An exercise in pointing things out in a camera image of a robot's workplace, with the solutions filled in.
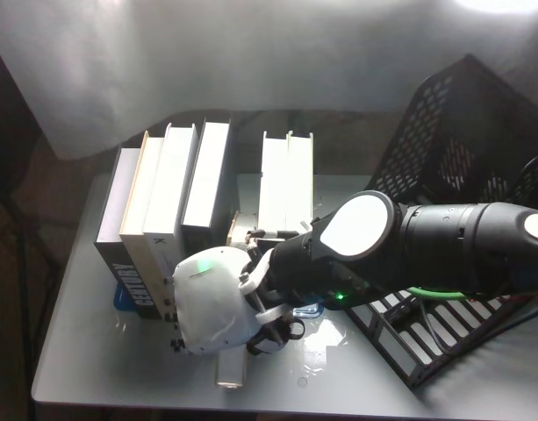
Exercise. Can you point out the black mesh file basket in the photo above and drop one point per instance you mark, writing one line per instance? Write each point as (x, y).
(453, 109)

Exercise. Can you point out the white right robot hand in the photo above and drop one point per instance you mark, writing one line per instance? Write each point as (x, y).
(211, 298)

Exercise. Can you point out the dark book grey lettering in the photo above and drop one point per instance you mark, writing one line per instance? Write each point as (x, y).
(273, 184)

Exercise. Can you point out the clear plastic wrap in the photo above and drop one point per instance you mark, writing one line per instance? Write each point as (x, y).
(321, 346)

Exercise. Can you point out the cream-spined book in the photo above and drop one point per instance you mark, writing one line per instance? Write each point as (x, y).
(141, 188)

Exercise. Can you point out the white book marked K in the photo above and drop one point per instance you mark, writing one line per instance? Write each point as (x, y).
(167, 184)

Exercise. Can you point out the pale green book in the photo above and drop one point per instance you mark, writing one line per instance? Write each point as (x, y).
(300, 184)

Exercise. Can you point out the blue metal bookend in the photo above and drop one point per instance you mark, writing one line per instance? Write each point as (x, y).
(121, 302)
(308, 312)

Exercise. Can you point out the white backdrop cloth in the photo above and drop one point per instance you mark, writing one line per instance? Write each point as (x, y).
(251, 57)

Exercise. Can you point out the black plain-spined book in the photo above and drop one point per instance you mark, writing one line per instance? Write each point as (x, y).
(207, 175)

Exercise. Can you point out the beige paperback book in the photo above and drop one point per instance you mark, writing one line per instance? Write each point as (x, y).
(231, 368)

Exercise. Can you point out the black Century book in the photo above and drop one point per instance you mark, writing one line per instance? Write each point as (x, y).
(119, 197)

